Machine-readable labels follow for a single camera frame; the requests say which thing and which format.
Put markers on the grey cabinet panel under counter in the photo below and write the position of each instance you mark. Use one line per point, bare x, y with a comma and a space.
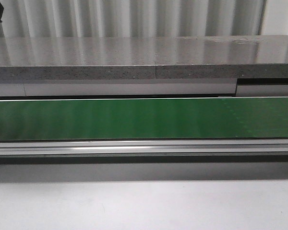
152, 87

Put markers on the white pleated curtain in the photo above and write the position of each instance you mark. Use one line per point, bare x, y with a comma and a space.
143, 18

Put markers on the aluminium conveyor side rail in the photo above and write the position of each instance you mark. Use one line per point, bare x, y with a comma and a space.
148, 148

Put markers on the grey stone counter slab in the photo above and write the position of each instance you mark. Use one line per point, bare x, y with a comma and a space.
131, 58

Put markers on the green conveyor belt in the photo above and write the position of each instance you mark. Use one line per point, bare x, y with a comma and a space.
144, 119

